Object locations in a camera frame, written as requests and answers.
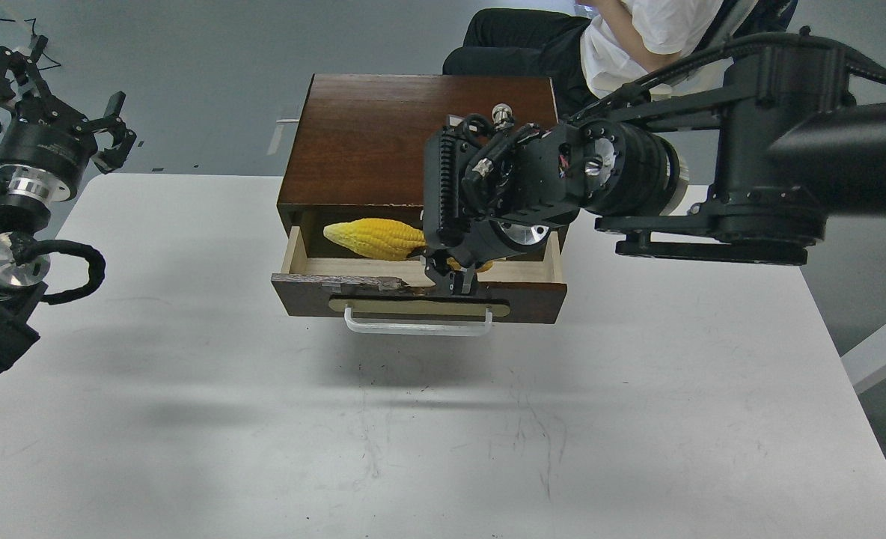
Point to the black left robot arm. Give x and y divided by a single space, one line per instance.
34 271

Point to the wooden drawer with white handle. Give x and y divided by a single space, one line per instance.
397 297

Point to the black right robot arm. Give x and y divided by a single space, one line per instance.
738 153

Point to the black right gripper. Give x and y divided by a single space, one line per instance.
496 191

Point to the dark wooden drawer cabinet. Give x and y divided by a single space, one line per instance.
359 146

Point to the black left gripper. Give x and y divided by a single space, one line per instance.
46 162

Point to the yellow corn cob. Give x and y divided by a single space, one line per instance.
378 238

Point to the seated person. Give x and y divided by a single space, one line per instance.
584 58

